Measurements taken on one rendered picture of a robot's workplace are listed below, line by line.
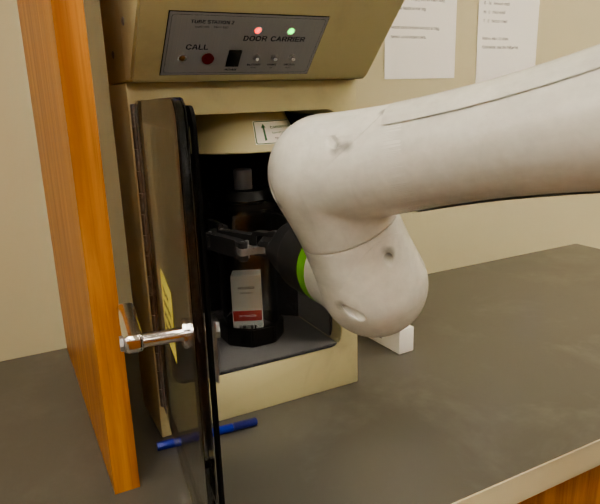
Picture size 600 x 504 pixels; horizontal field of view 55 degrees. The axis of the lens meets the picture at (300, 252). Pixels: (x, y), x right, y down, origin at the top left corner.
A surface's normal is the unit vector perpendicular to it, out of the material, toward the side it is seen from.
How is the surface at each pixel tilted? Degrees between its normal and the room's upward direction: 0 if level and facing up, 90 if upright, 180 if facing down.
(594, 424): 0
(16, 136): 90
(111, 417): 90
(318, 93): 90
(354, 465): 0
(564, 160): 116
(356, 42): 135
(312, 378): 90
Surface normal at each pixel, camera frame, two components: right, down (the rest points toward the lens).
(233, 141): -0.07, -0.15
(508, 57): 0.46, 0.22
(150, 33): 0.35, 0.83
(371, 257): 0.20, 0.30
